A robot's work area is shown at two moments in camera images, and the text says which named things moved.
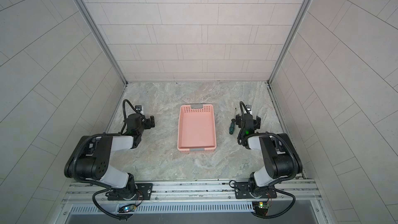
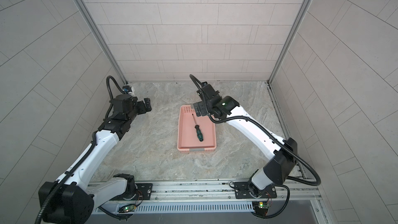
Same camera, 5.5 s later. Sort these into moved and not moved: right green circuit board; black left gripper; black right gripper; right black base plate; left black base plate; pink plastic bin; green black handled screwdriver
Moved: green black handled screwdriver; black right gripper; black left gripper
Not moved: left black base plate; pink plastic bin; right black base plate; right green circuit board
